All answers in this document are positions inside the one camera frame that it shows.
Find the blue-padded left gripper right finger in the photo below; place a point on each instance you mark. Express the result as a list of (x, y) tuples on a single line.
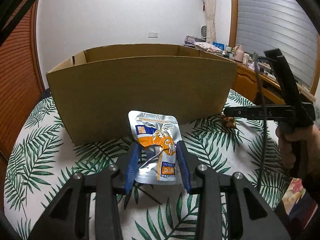
[(248, 215)]

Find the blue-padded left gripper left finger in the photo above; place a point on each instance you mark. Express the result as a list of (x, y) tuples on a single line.
[(67, 216)]

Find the small gold brown candy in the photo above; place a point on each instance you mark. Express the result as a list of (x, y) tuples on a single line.
[(228, 122)]

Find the silver orange snack pouch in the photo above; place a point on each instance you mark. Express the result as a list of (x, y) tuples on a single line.
[(157, 136)]

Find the person's right hand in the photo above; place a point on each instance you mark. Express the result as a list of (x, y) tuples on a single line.
[(311, 136)]

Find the floral bed sheet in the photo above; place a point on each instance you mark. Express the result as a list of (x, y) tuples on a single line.
[(293, 194)]

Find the wooden sideboard cabinet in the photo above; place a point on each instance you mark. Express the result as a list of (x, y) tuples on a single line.
[(245, 84)]

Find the palm leaf print tablecloth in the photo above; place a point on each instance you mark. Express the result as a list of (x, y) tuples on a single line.
[(44, 158)]

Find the pink kettle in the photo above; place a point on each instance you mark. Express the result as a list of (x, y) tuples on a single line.
[(238, 53)]

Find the grey window blind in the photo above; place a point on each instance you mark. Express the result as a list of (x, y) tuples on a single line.
[(283, 24)]

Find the folded floral cloth stack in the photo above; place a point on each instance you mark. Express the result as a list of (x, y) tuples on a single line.
[(204, 46)]

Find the small white desk fan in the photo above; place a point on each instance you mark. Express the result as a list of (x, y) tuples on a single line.
[(204, 32)]

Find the brown cardboard box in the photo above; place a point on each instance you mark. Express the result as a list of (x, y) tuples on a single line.
[(95, 89)]

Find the wooden louvered wardrobe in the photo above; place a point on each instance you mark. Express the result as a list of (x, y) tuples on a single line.
[(21, 80)]

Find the cream curtain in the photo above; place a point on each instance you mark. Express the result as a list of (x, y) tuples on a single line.
[(210, 8)]

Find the white wall switch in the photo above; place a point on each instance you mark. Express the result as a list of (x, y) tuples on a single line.
[(153, 35)]

